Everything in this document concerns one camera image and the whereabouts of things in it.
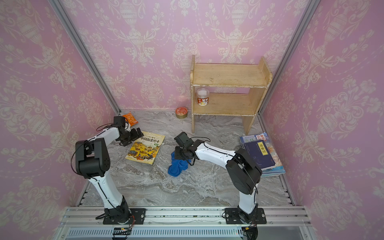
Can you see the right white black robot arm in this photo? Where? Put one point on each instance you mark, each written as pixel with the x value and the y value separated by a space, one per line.
pixel 245 174

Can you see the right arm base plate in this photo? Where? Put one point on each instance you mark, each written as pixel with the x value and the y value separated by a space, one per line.
pixel 235 216

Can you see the white red cup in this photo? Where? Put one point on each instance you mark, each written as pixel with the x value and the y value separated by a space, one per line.
pixel 203 96

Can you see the dark blue book yellow label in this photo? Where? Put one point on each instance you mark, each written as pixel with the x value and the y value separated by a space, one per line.
pixel 260 154

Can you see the aluminium corner post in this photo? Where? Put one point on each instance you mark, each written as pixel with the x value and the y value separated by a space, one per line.
pixel 291 48
pixel 74 35

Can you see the yellow history picture book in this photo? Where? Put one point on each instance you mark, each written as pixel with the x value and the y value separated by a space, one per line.
pixel 145 149

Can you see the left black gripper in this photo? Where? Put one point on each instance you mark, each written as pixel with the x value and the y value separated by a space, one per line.
pixel 135 135

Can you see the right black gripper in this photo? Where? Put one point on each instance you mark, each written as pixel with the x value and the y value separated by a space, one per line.
pixel 177 153

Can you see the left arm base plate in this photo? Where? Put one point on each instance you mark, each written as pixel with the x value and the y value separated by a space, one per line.
pixel 136 216

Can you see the orange snack bag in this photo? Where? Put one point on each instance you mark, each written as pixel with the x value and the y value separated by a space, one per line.
pixel 130 118

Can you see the left aluminium corner post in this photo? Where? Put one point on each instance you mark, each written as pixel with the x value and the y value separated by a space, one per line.
pixel 74 35

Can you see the right aluminium corner post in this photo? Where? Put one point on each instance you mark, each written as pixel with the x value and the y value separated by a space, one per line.
pixel 291 48

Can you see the aluminium front rail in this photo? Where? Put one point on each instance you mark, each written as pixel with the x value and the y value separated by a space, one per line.
pixel 187 223

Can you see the wooden two-tier shelf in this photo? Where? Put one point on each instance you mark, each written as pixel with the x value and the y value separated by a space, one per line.
pixel 246 87

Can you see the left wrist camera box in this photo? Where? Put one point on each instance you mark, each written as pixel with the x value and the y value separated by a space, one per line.
pixel 120 122

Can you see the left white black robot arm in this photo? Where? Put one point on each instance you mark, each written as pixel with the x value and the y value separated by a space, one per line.
pixel 92 161

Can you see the colourful sunflower magazine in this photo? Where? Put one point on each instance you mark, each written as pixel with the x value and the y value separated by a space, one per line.
pixel 278 169

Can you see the blue cloth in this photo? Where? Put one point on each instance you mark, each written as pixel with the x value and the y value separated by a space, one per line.
pixel 177 166

